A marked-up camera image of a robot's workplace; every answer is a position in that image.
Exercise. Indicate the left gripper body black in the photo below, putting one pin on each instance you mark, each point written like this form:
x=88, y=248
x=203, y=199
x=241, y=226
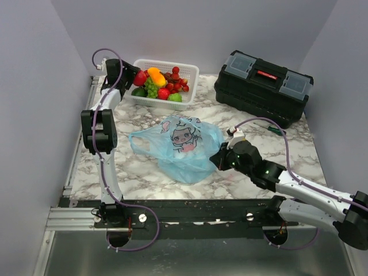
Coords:
x=127, y=76

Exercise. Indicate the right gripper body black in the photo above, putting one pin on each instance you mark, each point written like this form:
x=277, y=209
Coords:
x=227, y=160

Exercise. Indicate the dark green fake lime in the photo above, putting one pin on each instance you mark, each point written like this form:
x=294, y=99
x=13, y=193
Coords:
x=139, y=92

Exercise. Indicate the green fake grape bunch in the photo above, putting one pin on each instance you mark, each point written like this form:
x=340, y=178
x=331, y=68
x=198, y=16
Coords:
x=151, y=89

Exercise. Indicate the red fake peach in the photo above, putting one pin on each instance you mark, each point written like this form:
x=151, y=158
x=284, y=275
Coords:
x=163, y=93

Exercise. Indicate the light blue plastic bag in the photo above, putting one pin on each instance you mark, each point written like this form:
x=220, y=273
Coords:
x=181, y=145

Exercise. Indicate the red fake cherry bunch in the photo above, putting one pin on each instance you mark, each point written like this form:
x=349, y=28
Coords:
x=175, y=83

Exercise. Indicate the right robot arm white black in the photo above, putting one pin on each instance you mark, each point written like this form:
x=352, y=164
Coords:
x=309, y=203

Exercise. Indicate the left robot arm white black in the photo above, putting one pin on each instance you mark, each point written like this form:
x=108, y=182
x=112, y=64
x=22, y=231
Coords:
x=100, y=137

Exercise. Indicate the green fake fruit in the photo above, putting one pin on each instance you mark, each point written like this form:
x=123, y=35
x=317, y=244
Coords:
x=175, y=97

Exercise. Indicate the white plastic basket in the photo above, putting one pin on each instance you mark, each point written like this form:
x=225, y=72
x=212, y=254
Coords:
x=190, y=72

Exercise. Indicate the black plastic toolbox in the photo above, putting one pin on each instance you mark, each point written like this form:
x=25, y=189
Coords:
x=263, y=89

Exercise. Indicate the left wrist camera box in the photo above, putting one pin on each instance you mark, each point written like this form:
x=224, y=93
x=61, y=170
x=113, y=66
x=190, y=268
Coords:
x=102, y=65

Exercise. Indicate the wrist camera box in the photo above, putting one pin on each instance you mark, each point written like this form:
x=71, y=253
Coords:
x=102, y=65
x=236, y=135

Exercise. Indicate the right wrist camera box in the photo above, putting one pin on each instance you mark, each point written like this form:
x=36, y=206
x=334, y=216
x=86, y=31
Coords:
x=236, y=135

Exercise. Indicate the green handled screwdriver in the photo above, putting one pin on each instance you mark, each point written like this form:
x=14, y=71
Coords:
x=272, y=129

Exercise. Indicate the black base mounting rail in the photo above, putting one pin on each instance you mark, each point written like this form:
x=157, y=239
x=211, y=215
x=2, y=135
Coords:
x=199, y=219

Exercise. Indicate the aluminium frame profile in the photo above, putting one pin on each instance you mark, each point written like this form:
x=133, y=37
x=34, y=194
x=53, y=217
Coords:
x=70, y=219

